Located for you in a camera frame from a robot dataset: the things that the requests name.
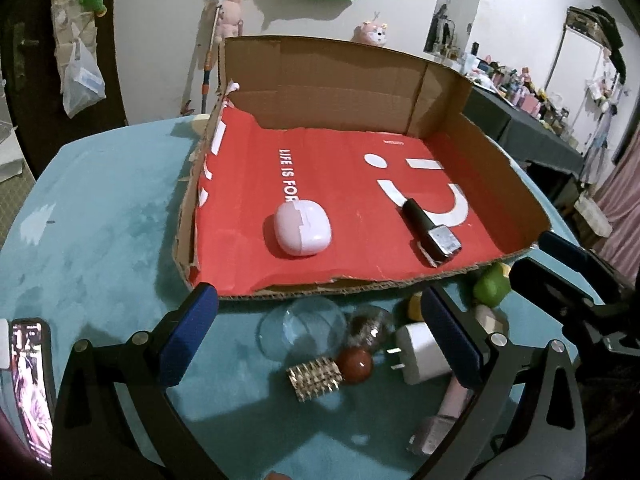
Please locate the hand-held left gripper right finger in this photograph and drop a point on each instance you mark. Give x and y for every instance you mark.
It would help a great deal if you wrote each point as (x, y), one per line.
(450, 340)

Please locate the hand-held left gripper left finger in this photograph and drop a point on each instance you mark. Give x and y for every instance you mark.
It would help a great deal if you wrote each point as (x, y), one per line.
(192, 335)

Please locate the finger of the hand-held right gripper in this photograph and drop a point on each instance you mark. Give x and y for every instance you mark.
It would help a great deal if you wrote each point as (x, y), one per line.
(565, 255)
(545, 282)

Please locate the white charger plug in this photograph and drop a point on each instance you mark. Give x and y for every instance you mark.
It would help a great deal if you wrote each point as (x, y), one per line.
(422, 355)

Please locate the small tan bottle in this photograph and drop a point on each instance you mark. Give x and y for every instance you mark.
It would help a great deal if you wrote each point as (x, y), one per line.
(490, 319)

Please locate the pink nail polish bottle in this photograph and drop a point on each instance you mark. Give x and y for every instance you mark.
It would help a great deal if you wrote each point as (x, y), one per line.
(445, 417)

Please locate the gold studded cylinder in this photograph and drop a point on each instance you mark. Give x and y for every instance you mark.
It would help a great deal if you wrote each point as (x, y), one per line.
(314, 380)

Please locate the cardboard box with red lining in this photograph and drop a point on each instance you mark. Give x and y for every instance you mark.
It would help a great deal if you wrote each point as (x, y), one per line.
(340, 195)

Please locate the green pear toy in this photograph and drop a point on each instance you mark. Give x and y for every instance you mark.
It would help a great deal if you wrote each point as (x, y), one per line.
(492, 287)

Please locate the pink curtain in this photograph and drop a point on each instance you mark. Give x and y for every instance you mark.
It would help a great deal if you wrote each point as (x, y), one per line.
(622, 210)

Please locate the clear plastic half sphere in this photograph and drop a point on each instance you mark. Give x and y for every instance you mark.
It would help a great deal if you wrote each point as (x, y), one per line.
(320, 325)
(272, 340)

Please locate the clear glitter ball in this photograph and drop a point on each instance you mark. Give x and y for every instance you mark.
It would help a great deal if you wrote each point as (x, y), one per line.
(370, 327)

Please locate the red-brown marble ball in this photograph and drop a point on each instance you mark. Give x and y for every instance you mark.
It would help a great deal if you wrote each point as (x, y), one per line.
(355, 366)

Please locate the black nail polish bottle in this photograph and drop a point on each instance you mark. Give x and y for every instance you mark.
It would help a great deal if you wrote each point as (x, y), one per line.
(432, 235)

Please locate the pink earbud case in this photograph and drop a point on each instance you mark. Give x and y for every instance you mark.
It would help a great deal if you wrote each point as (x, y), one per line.
(302, 230)

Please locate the cluttered side table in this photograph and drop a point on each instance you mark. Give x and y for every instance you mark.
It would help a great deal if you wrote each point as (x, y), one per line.
(525, 90)

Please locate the smartphone with lit screen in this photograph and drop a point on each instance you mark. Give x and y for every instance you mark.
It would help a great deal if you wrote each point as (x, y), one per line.
(32, 395)

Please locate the stack of papers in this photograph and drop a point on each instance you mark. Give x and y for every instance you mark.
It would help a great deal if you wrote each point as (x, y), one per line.
(7, 152)

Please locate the white plastic bag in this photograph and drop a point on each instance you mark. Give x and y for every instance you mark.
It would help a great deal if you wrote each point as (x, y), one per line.
(82, 85)

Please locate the mop pole with orange grip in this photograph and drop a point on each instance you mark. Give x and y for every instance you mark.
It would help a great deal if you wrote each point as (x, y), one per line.
(212, 50)

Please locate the pink plush toy with bow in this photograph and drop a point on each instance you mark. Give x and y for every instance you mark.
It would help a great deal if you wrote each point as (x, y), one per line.
(372, 32)

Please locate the pink plush pig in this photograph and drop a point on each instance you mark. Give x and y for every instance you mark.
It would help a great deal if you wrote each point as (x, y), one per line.
(231, 15)

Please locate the beige hanging cloth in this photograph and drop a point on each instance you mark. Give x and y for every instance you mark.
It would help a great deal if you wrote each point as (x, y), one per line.
(65, 15)

